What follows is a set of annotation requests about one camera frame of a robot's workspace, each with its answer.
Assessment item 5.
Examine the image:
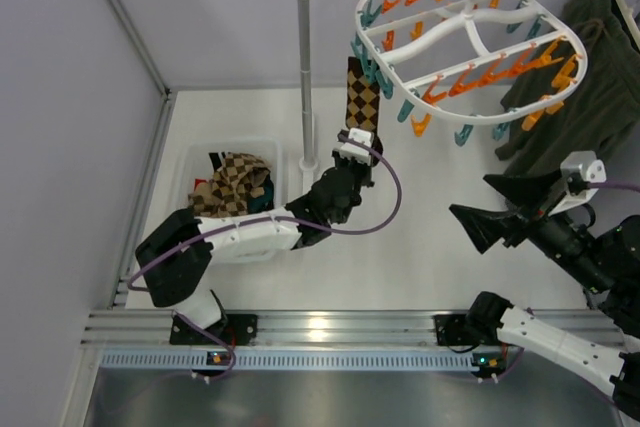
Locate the dark yellow argyle sock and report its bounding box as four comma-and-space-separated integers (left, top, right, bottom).
345, 56, 384, 154

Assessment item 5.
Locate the white oval clip hanger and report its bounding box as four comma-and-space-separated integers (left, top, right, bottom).
351, 0, 588, 146

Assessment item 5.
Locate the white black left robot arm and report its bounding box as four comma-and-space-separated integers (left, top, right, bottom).
202, 156, 535, 311

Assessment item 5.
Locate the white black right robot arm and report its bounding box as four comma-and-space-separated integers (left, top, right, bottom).
450, 161, 639, 420

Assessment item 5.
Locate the pile of colourful socks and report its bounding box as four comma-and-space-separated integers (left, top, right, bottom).
187, 152, 275, 218

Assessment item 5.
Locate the white garment hanger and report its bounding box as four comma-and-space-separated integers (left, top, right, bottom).
613, 0, 639, 50

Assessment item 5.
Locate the dark green hanging garment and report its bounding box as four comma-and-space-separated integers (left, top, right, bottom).
495, 0, 639, 176

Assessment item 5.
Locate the white plastic laundry basket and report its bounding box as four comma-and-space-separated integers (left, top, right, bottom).
168, 137, 284, 220

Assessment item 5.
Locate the silver rack upright pole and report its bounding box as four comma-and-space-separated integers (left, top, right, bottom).
297, 0, 315, 168

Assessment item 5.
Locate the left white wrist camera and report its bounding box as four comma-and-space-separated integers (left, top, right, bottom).
333, 128, 375, 166

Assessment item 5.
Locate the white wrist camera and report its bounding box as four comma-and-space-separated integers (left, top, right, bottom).
333, 128, 375, 166
549, 151, 607, 216

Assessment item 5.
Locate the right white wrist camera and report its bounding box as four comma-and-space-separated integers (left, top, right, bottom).
549, 151, 607, 216

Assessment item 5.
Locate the aluminium mounting rail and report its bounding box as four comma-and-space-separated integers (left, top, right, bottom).
82, 309, 626, 348

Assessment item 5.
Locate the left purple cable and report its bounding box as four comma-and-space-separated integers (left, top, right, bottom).
127, 139, 403, 381

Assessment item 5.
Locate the white slotted cable duct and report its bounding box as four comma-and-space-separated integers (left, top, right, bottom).
100, 349, 479, 372

